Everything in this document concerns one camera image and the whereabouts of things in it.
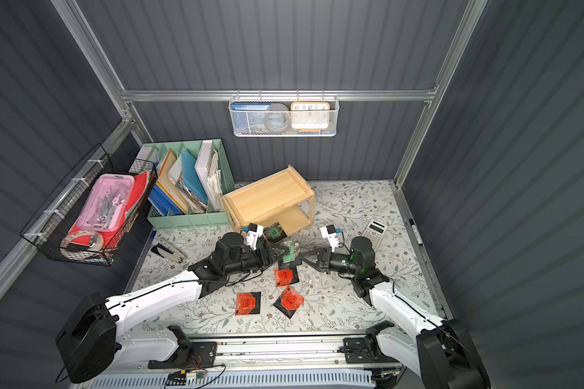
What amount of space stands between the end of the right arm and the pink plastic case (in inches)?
24.0

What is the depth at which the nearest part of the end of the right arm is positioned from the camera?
2.05 feet

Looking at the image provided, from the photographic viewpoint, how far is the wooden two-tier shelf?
0.84 metres
